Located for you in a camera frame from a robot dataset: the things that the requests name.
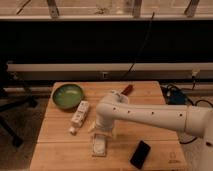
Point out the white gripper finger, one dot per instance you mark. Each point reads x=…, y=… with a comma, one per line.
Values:
x=91, y=129
x=112, y=134

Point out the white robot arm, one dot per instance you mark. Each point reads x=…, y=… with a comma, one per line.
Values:
x=193, y=120

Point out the white tube bottle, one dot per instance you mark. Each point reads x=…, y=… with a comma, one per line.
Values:
x=79, y=117

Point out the black smartphone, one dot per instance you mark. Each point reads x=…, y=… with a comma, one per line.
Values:
x=140, y=154

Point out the thin black rod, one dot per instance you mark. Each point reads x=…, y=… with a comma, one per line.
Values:
x=142, y=46

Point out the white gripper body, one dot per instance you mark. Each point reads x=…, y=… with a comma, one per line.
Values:
x=103, y=129

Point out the red-handled tool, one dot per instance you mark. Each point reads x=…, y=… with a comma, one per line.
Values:
x=127, y=90

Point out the green ceramic bowl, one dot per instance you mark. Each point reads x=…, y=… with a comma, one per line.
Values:
x=67, y=96

